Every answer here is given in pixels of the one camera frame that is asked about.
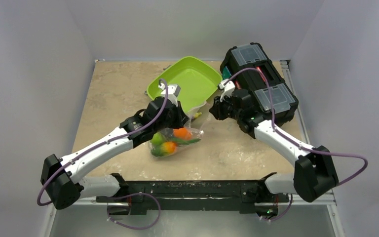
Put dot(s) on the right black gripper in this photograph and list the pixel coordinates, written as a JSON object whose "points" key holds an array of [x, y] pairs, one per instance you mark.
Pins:
{"points": [[218, 109]]}

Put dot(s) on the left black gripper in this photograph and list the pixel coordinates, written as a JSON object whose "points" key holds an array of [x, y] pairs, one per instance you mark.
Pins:
{"points": [[181, 118]]}

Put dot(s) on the clear zip top bag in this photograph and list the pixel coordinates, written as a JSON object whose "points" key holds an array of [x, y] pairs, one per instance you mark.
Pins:
{"points": [[169, 141]]}

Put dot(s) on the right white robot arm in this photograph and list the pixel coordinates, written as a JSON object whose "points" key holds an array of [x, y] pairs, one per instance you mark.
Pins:
{"points": [[314, 171]]}

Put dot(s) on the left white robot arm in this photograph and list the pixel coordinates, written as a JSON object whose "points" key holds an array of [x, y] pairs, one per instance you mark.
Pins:
{"points": [[65, 180]]}

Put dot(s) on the orange fake fruit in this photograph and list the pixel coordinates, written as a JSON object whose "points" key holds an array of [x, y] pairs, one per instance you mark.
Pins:
{"points": [[182, 133]]}

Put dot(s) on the green fake bean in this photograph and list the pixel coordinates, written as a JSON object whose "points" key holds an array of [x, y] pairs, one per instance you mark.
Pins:
{"points": [[181, 142]]}

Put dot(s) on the green fake fruit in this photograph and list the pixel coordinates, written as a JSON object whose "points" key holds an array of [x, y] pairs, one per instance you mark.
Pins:
{"points": [[157, 139]]}

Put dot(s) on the green plastic tray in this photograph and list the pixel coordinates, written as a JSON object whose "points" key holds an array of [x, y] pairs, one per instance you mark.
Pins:
{"points": [[198, 81]]}

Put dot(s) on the black Delixi toolbox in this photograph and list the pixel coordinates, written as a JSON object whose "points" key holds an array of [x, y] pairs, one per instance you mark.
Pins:
{"points": [[259, 79]]}

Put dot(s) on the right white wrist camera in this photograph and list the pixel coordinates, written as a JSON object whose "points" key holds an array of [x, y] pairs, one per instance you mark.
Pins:
{"points": [[227, 87]]}

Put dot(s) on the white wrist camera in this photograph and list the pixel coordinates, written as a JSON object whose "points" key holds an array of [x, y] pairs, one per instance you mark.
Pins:
{"points": [[227, 87], [171, 92]]}

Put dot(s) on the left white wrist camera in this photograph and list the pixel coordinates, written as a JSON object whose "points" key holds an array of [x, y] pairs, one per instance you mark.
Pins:
{"points": [[171, 92]]}

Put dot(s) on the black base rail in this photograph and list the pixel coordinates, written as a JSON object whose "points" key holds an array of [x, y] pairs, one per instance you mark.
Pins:
{"points": [[243, 196]]}

